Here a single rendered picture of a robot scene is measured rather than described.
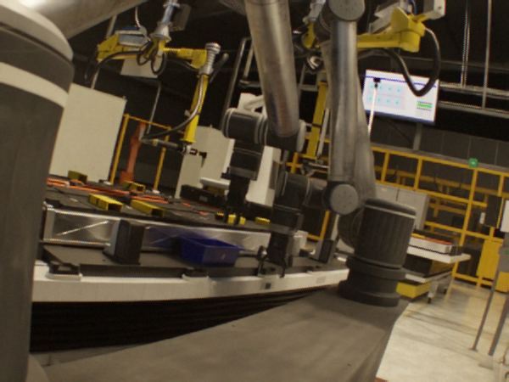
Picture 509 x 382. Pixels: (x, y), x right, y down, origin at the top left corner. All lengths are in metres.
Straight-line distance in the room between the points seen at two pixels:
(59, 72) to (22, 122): 0.04
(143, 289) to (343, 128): 0.85
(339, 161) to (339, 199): 0.13
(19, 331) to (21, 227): 0.06
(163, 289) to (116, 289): 0.20
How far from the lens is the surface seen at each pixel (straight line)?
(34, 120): 0.21
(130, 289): 1.37
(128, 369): 0.65
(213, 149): 8.73
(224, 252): 1.73
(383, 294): 1.51
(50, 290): 1.21
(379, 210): 1.50
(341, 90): 1.56
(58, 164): 6.68
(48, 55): 0.20
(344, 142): 1.53
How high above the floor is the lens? 1.20
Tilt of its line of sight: 1 degrees down
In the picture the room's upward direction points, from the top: 13 degrees clockwise
